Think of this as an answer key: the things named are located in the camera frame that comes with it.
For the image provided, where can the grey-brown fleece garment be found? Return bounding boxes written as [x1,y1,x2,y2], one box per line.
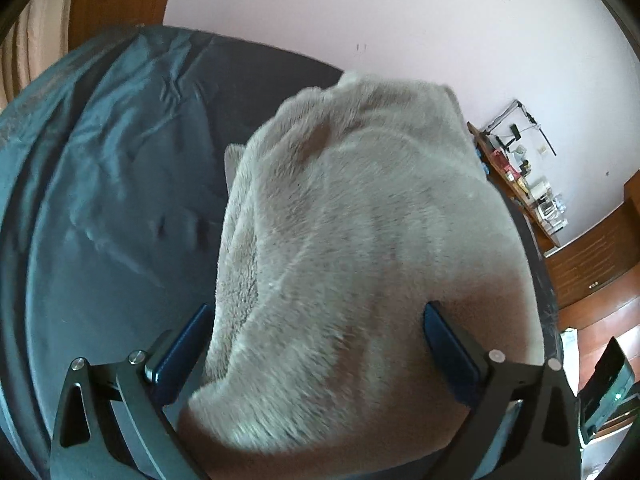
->
[178,75,544,479]

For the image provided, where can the dark blue bed cover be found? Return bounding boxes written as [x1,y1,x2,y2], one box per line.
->
[1,27,544,479]

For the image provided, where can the beige curtain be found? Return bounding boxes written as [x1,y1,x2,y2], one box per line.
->
[1,0,72,110]

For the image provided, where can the brown wooden wardrobe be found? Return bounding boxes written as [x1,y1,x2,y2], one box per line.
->
[541,169,640,391]

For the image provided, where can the wooden desk with clutter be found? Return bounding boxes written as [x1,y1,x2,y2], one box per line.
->
[466,122,561,254]

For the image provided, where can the black desk lamp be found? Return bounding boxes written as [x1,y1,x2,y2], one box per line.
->
[480,99,558,156]

